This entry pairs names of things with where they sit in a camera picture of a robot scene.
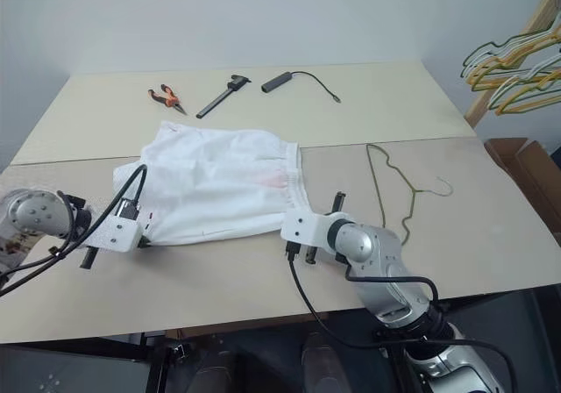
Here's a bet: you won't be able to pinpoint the white shorts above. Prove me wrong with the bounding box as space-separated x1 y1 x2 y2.
112 120 305 249

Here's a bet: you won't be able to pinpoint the dark rounded shape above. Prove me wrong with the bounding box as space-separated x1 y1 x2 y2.
300 330 350 393

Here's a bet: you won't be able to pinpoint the black case with white dots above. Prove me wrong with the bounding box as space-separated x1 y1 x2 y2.
0 343 151 393

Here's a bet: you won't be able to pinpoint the orange black needle-nose pliers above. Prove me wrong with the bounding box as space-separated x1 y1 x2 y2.
146 82 190 118

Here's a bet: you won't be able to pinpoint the black digital caliper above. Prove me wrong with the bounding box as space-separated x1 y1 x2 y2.
195 73 252 120

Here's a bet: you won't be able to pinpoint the brown cardboard box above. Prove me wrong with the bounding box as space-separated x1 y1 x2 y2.
483 137 561 237

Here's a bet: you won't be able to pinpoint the bundle of hanging hangers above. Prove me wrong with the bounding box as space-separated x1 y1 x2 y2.
465 0 561 128

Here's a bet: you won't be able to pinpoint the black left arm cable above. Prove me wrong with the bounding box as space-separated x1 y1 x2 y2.
0 163 149 298

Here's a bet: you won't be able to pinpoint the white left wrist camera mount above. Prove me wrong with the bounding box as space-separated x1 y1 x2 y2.
84 211 145 254

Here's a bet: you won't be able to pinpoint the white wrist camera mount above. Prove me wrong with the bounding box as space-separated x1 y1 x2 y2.
280 210 348 254
84 211 145 254

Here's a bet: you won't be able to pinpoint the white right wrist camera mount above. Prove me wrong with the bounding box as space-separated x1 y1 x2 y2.
280 210 348 254

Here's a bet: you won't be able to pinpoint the olive green wire hanger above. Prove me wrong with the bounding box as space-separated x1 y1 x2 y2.
366 143 455 247

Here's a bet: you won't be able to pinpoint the short black right arm cable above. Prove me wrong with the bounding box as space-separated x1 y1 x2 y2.
344 261 441 309

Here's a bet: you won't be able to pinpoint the metal table frame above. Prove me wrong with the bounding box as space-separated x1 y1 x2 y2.
140 329 196 393

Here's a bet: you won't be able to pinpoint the dark grey hub with cable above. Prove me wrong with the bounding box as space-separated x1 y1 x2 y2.
260 70 344 104

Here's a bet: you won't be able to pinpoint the yellow wire hanger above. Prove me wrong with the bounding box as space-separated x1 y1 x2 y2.
465 50 561 92
494 81 561 116

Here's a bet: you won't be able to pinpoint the white wire hanger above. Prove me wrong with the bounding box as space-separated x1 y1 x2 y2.
486 41 561 107

